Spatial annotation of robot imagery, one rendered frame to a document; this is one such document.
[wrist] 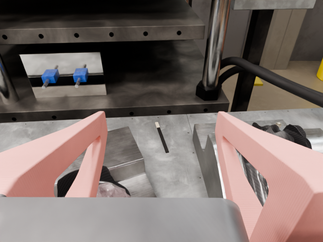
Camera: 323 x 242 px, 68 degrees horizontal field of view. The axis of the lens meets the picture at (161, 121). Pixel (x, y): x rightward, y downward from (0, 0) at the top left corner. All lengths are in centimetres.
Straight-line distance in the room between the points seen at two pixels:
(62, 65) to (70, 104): 14
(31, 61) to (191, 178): 67
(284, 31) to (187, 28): 232
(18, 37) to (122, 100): 40
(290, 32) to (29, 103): 277
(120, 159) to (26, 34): 58
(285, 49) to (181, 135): 261
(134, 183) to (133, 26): 54
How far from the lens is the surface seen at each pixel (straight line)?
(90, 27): 88
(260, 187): 51
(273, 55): 319
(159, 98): 92
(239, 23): 321
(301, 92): 87
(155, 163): 64
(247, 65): 88
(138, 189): 50
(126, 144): 54
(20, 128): 87
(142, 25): 86
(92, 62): 91
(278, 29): 309
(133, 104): 89
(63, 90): 98
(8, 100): 104
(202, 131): 65
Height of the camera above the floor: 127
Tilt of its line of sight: 38 degrees down
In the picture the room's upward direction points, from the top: straight up
